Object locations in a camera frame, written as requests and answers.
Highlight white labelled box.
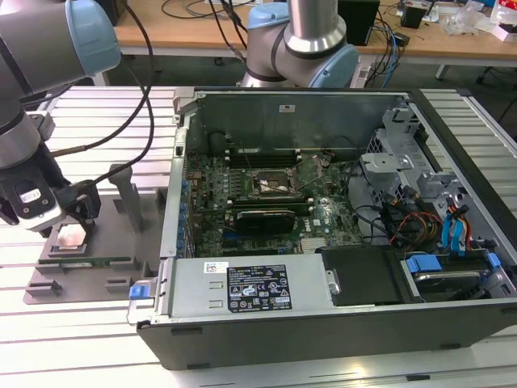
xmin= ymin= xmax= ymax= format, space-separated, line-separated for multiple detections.
xmin=349 ymin=63 xmax=373 ymax=89

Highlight blue disk carrier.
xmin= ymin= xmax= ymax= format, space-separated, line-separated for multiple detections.
xmin=406 ymin=252 xmax=502 ymax=302

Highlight black computer tower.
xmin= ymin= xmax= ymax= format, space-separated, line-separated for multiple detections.
xmin=338 ymin=0 xmax=381 ymax=48

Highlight CPU socket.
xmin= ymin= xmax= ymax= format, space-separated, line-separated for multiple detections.
xmin=250 ymin=167 xmax=302 ymax=200

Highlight thin blue cable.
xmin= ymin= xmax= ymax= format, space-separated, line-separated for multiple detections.
xmin=385 ymin=22 xmax=403 ymax=88

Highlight silver square CPU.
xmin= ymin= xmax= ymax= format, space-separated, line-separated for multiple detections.
xmin=55 ymin=224 xmax=88 ymax=248

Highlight blue flat cable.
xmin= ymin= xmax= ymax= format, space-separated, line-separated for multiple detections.
xmin=441 ymin=220 xmax=456 ymax=255
xmin=452 ymin=206 xmax=466 ymax=259

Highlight green RAM stick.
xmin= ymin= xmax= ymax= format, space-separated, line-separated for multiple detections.
xmin=37 ymin=255 xmax=132 ymax=268

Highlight orange flat cable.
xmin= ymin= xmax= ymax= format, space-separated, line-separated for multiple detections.
xmin=463 ymin=209 xmax=474 ymax=252

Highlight metal socket cover frame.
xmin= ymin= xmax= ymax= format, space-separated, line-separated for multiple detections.
xmin=293 ymin=154 xmax=326 ymax=191

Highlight green motherboard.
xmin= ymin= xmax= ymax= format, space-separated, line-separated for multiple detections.
xmin=183 ymin=149 xmax=364 ymax=258

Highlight grey parts rack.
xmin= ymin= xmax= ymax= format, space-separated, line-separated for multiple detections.
xmin=22 ymin=163 xmax=170 ymax=306

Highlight clear plastic bags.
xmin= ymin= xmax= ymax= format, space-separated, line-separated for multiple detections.
xmin=442 ymin=6 xmax=500 ymax=38

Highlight silver drive cage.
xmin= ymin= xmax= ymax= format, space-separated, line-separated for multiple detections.
xmin=359 ymin=95 xmax=469 ymax=227

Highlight wooden desk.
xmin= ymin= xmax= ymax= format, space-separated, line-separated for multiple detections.
xmin=114 ymin=0 xmax=517 ymax=82

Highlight thick black cable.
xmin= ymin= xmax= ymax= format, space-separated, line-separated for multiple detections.
xmin=345 ymin=159 xmax=391 ymax=246

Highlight black graphics card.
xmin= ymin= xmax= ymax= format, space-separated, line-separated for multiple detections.
xmin=235 ymin=207 xmax=296 ymax=236

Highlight gripper cable with metal sleeve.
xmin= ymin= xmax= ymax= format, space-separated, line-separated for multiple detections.
xmin=47 ymin=80 xmax=153 ymax=158

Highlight black camera cable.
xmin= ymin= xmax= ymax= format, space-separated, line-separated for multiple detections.
xmin=56 ymin=0 xmax=157 ymax=203

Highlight yellow power wire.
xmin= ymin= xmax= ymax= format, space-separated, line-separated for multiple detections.
xmin=419 ymin=217 xmax=441 ymax=240

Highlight black plastic shroud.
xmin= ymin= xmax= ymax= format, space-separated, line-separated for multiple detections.
xmin=316 ymin=245 xmax=405 ymax=307

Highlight silver power supply unit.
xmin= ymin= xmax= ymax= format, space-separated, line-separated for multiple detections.
xmin=155 ymin=257 xmax=338 ymax=320

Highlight white and red box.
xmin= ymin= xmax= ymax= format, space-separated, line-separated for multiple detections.
xmin=493 ymin=0 xmax=517 ymax=42

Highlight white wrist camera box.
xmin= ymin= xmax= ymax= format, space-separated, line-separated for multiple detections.
xmin=10 ymin=177 xmax=64 ymax=232

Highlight open black PC case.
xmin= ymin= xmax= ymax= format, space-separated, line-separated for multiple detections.
xmin=127 ymin=86 xmax=517 ymax=371

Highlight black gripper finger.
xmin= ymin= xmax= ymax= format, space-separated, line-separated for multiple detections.
xmin=0 ymin=196 xmax=20 ymax=226
xmin=64 ymin=193 xmax=101 ymax=235

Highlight thin metal locking lever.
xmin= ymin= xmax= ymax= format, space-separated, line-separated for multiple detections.
xmin=239 ymin=147 xmax=256 ymax=173
xmin=262 ymin=177 xmax=294 ymax=193

